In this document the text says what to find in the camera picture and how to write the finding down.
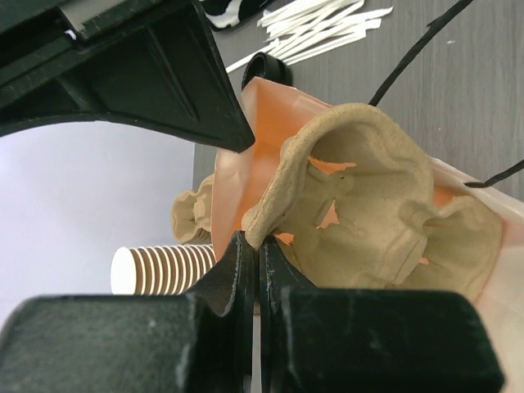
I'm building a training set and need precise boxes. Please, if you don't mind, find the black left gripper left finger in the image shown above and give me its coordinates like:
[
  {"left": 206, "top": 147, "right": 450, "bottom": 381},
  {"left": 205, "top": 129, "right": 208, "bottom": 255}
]
[{"left": 187, "top": 231, "right": 255, "bottom": 392}]

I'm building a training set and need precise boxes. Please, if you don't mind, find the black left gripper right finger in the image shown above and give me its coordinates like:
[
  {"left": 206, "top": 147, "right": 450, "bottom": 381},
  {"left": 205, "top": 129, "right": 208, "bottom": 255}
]
[{"left": 259, "top": 237, "right": 314, "bottom": 392}]

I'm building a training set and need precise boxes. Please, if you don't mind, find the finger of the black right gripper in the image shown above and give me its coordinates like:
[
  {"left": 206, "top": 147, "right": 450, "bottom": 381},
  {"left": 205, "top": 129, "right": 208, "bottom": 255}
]
[{"left": 1, "top": 1, "right": 255, "bottom": 152}]

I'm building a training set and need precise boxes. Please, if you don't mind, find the cardboard cup carrier stack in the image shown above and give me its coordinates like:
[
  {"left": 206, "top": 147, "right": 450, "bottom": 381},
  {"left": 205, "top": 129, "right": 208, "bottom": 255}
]
[{"left": 171, "top": 174, "right": 214, "bottom": 245}]

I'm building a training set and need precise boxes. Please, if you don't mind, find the orange paper bag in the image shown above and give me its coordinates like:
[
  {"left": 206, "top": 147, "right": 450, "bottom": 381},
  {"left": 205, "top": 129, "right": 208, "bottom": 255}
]
[{"left": 211, "top": 78, "right": 523, "bottom": 392}]

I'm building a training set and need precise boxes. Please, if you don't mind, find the single cardboard cup carrier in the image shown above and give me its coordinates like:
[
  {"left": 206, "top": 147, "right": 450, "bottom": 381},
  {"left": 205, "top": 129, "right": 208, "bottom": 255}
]
[{"left": 242, "top": 103, "right": 503, "bottom": 300}]

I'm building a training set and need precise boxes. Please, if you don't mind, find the stack of paper cups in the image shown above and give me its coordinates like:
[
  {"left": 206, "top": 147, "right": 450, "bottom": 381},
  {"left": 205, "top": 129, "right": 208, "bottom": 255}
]
[{"left": 110, "top": 244, "right": 216, "bottom": 296}]

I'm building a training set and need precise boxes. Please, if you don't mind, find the zebra print blanket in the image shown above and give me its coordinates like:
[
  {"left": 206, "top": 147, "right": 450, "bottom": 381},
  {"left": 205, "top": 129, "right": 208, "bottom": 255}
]
[{"left": 200, "top": 0, "right": 273, "bottom": 31}]

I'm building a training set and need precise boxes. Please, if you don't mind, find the stack of black lids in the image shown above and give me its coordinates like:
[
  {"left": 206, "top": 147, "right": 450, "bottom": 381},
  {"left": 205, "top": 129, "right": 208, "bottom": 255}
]
[{"left": 241, "top": 52, "right": 293, "bottom": 89}]

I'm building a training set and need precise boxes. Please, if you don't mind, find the pile of wrapped straws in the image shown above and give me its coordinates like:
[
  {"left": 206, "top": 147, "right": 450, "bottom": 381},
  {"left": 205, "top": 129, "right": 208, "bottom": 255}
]
[{"left": 224, "top": 0, "right": 395, "bottom": 74}]

